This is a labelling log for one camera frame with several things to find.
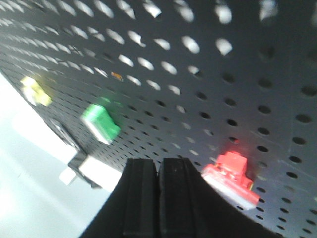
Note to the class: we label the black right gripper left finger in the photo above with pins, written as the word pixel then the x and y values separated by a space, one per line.
pixel 131 211

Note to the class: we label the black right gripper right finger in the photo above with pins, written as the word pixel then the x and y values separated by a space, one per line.
pixel 190 208

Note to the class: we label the white standing desk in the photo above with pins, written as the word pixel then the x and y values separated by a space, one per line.
pixel 40 197

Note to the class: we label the black perforated pegboard panel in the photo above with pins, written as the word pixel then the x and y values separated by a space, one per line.
pixel 186 79

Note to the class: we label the red rotary switch lower right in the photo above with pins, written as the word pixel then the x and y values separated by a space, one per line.
pixel 228 177

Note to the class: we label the yellow rotary switch lower left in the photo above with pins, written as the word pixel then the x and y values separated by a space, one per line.
pixel 34 93

